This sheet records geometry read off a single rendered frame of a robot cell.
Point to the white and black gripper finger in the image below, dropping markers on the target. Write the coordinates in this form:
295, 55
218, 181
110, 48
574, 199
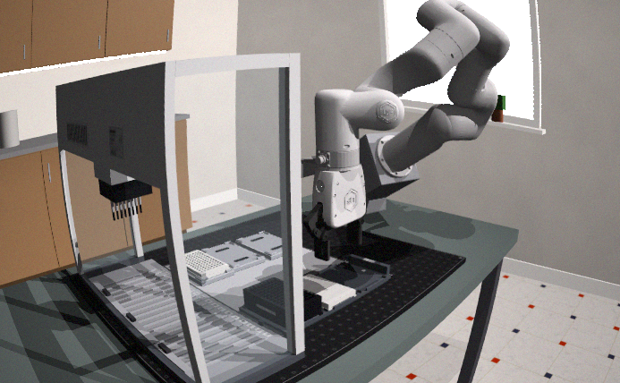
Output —
321, 244
354, 229

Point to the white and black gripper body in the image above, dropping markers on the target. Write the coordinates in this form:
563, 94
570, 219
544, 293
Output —
342, 193

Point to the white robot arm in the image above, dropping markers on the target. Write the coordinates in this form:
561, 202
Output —
455, 30

